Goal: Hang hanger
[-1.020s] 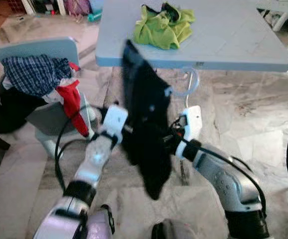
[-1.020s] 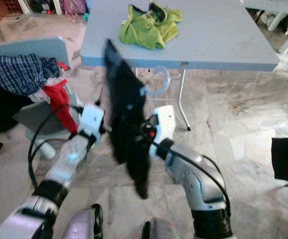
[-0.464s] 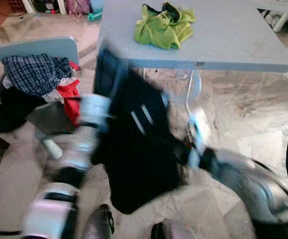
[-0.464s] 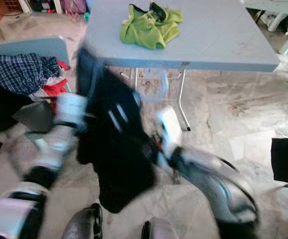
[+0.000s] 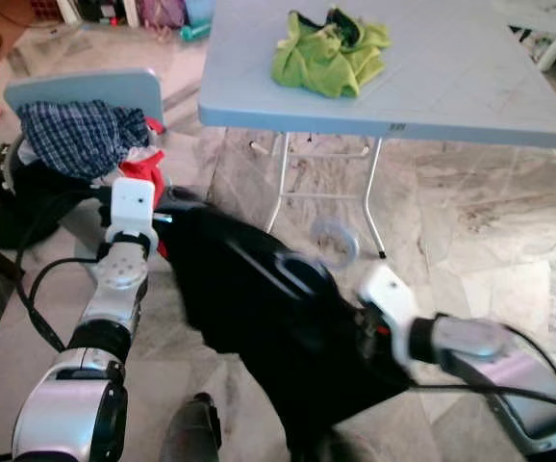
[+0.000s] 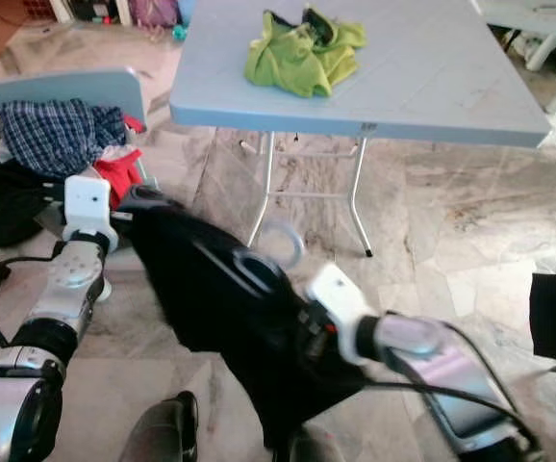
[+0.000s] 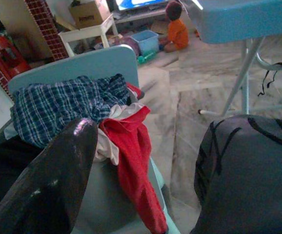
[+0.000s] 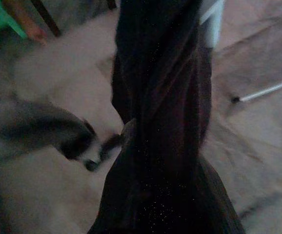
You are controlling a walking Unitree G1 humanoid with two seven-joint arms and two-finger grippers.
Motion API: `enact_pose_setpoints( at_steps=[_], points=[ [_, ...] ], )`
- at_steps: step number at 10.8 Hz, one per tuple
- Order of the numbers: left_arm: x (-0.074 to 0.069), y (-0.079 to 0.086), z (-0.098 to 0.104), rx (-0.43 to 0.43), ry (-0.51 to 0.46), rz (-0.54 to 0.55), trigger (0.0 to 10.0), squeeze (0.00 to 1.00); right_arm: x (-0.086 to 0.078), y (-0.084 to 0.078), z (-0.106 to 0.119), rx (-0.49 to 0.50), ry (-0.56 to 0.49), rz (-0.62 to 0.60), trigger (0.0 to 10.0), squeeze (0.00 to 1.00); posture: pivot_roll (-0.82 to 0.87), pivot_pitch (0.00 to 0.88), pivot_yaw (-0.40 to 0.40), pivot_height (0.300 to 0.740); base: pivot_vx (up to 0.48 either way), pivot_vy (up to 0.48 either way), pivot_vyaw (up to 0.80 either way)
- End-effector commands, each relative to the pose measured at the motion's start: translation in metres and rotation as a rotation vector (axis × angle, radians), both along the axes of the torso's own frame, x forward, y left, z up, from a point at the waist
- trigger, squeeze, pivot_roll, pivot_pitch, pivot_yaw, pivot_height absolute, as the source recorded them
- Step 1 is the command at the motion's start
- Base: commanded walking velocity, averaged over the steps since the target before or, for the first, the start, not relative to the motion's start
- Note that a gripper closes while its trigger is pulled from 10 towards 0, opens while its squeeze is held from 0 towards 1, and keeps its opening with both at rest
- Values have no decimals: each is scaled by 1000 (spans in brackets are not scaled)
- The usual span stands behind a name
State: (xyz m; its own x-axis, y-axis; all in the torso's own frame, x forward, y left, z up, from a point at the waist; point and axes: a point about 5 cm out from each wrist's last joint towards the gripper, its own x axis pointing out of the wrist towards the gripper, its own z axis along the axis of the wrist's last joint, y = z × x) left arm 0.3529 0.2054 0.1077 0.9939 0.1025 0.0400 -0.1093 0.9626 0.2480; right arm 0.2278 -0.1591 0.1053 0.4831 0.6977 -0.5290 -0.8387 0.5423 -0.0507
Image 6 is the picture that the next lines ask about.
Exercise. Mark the silver left robot leg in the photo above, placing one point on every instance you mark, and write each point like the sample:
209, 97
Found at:
158, 433

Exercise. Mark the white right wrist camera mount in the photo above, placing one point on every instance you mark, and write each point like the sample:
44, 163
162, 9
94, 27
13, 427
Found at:
336, 289

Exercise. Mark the teal bottle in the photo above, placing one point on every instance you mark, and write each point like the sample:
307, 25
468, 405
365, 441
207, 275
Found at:
180, 31

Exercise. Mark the white plastic furniture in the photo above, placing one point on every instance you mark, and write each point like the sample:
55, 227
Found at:
528, 12

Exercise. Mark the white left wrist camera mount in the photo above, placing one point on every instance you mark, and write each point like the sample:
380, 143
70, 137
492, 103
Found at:
90, 200

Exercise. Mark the purple bag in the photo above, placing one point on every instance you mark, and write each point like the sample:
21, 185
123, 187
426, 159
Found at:
155, 12

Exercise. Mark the blue plaid garment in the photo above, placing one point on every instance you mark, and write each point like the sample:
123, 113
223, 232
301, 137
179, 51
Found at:
57, 140

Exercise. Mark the white garment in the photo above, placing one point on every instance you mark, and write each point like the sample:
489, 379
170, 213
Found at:
116, 151

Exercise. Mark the light blue chair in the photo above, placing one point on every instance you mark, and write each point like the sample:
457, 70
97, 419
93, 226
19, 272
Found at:
57, 87

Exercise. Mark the black round object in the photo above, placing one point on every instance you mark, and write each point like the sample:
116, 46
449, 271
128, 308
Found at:
18, 207

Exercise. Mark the red garment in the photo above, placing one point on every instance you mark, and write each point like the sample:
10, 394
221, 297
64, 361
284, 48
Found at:
124, 173

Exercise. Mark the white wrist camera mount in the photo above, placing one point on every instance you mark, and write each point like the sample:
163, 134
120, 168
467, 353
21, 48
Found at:
90, 200
336, 289

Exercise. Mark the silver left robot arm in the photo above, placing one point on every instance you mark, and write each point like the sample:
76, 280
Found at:
71, 274

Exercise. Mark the green garment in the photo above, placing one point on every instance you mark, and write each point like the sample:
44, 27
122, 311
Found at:
297, 63

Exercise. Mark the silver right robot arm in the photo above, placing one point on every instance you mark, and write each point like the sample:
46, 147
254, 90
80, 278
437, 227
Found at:
408, 337

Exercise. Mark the black garment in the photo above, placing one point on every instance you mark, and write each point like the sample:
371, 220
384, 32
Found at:
220, 318

